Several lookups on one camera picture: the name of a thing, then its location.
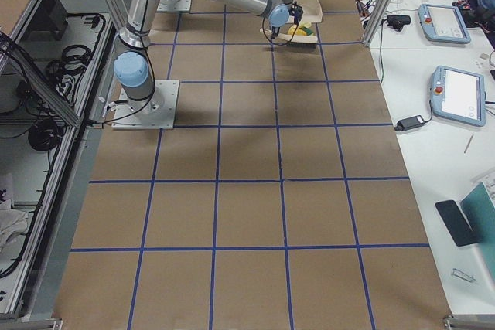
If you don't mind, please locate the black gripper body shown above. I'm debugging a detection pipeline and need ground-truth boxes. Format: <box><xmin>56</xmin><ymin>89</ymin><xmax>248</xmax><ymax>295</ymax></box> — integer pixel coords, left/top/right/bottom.
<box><xmin>289</xmin><ymin>2</ymin><xmax>303</xmax><ymax>23</ymax></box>

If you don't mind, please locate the beige plastic dustpan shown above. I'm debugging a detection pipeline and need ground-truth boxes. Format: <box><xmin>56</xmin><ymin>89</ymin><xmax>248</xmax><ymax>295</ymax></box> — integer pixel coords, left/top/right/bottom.
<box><xmin>294</xmin><ymin>0</ymin><xmax>323</xmax><ymax>24</ymax></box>

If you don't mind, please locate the green yellow sponge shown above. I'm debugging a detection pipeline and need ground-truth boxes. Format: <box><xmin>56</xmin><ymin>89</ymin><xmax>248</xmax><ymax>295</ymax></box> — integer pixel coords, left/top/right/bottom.
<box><xmin>299</xmin><ymin>26</ymin><xmax>314</xmax><ymax>36</ymax></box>

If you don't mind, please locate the yellow potato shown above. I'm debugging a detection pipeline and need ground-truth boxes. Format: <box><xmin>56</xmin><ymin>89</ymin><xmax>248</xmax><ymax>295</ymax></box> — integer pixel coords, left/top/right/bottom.
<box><xmin>288</xmin><ymin>25</ymin><xmax>301</xmax><ymax>35</ymax></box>

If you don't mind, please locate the beige hand brush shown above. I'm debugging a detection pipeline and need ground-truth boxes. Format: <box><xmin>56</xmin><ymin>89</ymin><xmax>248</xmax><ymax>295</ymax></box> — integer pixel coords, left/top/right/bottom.
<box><xmin>259</xmin><ymin>28</ymin><xmax>318</xmax><ymax>48</ymax></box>

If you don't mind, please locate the black webcam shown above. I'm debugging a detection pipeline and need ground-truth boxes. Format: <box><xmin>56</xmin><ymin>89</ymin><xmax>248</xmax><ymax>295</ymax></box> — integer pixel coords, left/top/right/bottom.
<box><xmin>386</xmin><ymin>15</ymin><xmax>411</xmax><ymax>32</ymax></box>

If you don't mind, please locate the upper teach pendant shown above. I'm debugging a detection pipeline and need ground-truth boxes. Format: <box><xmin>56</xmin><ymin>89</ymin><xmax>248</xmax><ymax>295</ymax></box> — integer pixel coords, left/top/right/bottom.
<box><xmin>418</xmin><ymin>4</ymin><xmax>471</xmax><ymax>44</ymax></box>

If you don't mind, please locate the teach pendant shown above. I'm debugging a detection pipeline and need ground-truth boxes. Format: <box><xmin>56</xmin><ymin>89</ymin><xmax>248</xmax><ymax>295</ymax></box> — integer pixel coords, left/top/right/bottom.
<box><xmin>418</xmin><ymin>4</ymin><xmax>471</xmax><ymax>44</ymax></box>
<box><xmin>429</xmin><ymin>66</ymin><xmax>486</xmax><ymax>127</ymax></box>

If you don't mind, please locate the black power adapter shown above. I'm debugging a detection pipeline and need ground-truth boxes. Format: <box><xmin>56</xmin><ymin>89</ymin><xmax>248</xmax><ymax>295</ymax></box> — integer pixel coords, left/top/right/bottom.
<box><xmin>394</xmin><ymin>115</ymin><xmax>426</xmax><ymax>132</ymax></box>

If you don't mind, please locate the lower teach pendant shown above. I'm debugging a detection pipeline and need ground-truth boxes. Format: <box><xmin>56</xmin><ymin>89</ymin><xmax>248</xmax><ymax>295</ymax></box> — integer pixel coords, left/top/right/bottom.
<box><xmin>429</xmin><ymin>66</ymin><xmax>486</xmax><ymax>127</ymax></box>

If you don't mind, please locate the grey pen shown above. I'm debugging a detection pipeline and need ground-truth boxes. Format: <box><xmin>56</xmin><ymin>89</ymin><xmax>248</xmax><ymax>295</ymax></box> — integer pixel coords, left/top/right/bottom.
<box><xmin>463</xmin><ymin>133</ymin><xmax>474</xmax><ymax>154</ymax></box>

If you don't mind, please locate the black smartphone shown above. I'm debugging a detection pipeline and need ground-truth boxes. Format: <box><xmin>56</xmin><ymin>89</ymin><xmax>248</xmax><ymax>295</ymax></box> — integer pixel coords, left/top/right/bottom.
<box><xmin>435</xmin><ymin>200</ymin><xmax>478</xmax><ymax>247</ymax></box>

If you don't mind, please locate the green notebook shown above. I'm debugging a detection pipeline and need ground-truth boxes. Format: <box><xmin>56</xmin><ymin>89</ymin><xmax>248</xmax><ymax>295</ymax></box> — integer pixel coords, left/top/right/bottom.
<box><xmin>461</xmin><ymin>182</ymin><xmax>494</xmax><ymax>244</ymax></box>

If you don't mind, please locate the white cloth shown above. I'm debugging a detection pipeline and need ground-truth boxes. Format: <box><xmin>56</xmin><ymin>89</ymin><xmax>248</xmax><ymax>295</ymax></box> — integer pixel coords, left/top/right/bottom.
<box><xmin>0</xmin><ymin>173</ymin><xmax>29</xmax><ymax>253</ymax></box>

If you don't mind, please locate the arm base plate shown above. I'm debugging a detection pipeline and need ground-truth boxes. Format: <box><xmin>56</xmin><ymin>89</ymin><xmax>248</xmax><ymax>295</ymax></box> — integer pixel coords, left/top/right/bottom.
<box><xmin>157</xmin><ymin>0</ymin><xmax>192</xmax><ymax>13</ymax></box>
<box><xmin>111</xmin><ymin>80</ymin><xmax>179</xmax><ymax>130</ymax></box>

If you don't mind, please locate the black cable coil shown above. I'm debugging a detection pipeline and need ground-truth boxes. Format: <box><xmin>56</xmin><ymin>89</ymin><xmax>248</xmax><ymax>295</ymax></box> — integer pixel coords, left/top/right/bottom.
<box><xmin>27</xmin><ymin>117</ymin><xmax>63</xmax><ymax>152</ymax></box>

